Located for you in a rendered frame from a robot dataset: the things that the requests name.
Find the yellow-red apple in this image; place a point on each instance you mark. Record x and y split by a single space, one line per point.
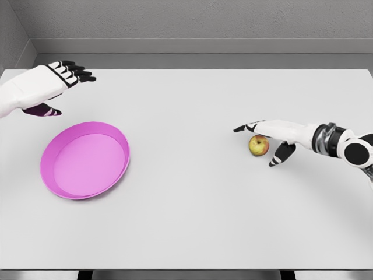
258 145

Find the pink round plate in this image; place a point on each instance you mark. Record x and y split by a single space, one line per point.
84 160

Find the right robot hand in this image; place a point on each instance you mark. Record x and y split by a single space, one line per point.
277 129

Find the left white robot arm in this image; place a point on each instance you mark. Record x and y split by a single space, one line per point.
6 97

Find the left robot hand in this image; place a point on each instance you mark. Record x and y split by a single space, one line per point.
40 84

